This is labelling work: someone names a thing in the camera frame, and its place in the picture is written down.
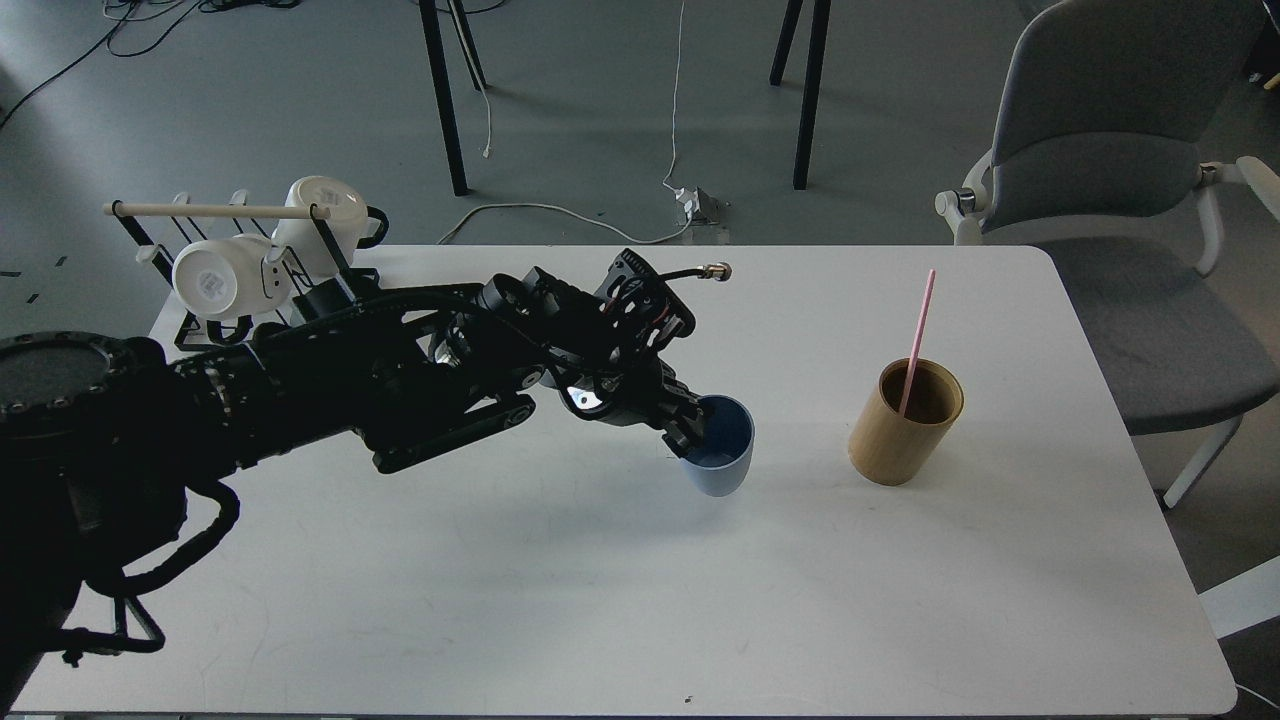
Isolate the black table leg right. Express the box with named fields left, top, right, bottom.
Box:
left=768, top=1, right=833, bottom=191

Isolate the white mug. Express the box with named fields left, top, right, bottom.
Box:
left=172, top=233, right=292, bottom=322
left=270, top=176, right=389, bottom=278

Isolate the black wire mug rack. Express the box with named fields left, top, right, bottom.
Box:
left=102, top=191, right=389, bottom=350

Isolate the white mug rear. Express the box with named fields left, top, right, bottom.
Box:
left=270, top=176, right=389, bottom=278

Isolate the bamboo cylindrical holder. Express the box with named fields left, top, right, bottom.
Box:
left=847, top=357, right=964, bottom=486

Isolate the white floor cable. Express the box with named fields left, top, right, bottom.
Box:
left=436, top=202, right=692, bottom=246

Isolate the white mug front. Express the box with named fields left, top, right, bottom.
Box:
left=172, top=233, right=292, bottom=322

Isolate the blue plastic cup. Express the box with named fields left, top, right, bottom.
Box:
left=678, top=395, right=756, bottom=498

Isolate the black table leg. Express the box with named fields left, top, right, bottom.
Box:
left=768, top=1, right=833, bottom=191
left=417, top=1, right=488, bottom=197

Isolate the grey office chair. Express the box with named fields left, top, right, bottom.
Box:
left=934, top=0, right=1280, bottom=511

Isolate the white power adapter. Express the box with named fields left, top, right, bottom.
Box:
left=673, top=187, right=727, bottom=227

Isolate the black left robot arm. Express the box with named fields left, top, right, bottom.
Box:
left=1, top=250, right=731, bottom=710

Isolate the pink chopstick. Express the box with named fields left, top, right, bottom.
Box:
left=897, top=268, right=937, bottom=416

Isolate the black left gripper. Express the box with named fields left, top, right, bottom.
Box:
left=556, top=350, right=708, bottom=459

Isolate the black table leg left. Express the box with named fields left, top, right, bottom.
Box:
left=417, top=1, right=488, bottom=197

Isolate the white hanging cable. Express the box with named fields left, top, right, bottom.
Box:
left=660, top=0, right=689, bottom=191

